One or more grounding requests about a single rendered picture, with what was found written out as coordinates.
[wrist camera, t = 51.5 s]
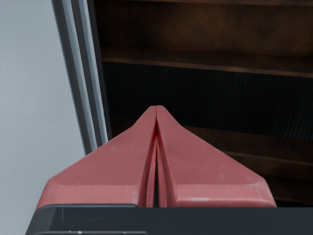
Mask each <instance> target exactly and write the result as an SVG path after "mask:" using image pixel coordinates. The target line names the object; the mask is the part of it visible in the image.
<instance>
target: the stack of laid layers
mask: <svg viewBox="0 0 313 235"><path fill-rule="evenodd" d="M53 3H54V8H55V13H56V17H57V22H58V26H59V31H60V35H61V41H62V45H63V50H64V54H65V58H66V63H67V68H68V73H69V78H70V82H71V87H72V91H73V95H74V100H75V105H76V110H77V115H78V119H79V123H80V128H81V132H82V138H83V142H84V147H85V152H86V155H88V154H89V153H91V152H92V151H94V150H96V149H97V148H99V147H100V146H102V145H103V144H105V143H107V142H108V141H110V140H111V139H112V131H111V125H110V118H109V109H108V101H107V95H106V88H105V81H104V74H103V67H102V58H101V51H100V44H99V37H98V30H97V23H96V16H95V7H94V0H53Z"/></svg>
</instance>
